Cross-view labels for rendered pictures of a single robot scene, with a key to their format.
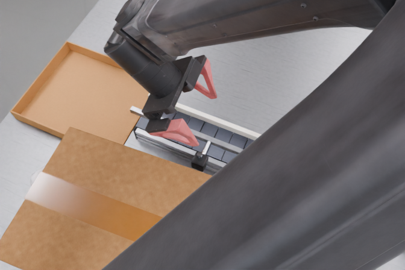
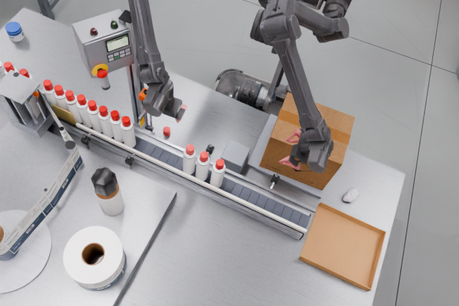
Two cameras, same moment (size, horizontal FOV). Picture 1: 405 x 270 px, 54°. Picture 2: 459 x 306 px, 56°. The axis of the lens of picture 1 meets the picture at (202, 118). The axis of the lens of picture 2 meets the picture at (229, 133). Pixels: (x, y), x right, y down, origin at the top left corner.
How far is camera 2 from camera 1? 1.42 m
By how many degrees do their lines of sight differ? 60
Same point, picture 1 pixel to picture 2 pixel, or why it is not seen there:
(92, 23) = not seen: outside the picture
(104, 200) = not seen: hidden behind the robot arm
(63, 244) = (330, 118)
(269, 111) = (227, 233)
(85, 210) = not seen: hidden behind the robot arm
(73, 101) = (352, 244)
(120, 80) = (326, 261)
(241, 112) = (244, 233)
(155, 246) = (312, 18)
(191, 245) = (309, 11)
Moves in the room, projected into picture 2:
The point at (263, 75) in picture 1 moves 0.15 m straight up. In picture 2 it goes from (229, 263) to (233, 254)
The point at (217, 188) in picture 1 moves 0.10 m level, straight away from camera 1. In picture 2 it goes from (307, 16) to (306, 39)
